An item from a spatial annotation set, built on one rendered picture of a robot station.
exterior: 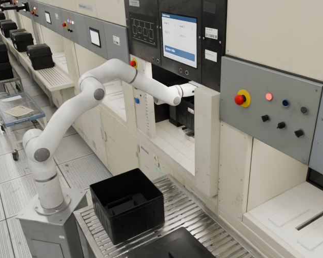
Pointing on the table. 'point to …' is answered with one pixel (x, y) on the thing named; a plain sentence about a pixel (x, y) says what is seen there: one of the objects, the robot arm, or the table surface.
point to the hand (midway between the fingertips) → (200, 86)
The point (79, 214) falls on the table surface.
